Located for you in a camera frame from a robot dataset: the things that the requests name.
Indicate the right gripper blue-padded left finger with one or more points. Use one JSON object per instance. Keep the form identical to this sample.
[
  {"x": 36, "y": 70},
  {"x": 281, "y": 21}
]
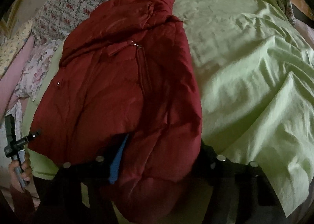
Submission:
[{"x": 110, "y": 157}]

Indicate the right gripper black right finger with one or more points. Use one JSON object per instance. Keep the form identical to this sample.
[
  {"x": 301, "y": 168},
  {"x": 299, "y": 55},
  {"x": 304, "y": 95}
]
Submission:
[{"x": 233, "y": 198}]

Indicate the red quilted puffer coat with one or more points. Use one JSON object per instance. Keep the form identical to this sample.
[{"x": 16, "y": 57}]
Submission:
[{"x": 126, "y": 70}]

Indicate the person's left hand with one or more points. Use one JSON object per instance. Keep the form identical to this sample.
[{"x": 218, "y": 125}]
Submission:
[{"x": 18, "y": 172}]

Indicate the pink pillow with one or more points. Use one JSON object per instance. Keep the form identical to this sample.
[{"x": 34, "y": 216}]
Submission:
[{"x": 13, "y": 75}]

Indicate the large-rose floral cloth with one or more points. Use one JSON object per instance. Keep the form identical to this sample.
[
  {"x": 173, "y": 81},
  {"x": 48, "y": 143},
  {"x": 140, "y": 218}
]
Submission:
[{"x": 36, "y": 76}]

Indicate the yellow floral pillow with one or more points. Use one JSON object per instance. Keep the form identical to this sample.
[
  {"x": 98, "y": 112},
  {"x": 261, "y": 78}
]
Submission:
[{"x": 12, "y": 46}]

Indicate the light green bed sheet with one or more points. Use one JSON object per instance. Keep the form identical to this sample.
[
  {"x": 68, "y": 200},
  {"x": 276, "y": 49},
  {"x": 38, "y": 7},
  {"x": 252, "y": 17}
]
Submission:
[{"x": 254, "y": 73}]

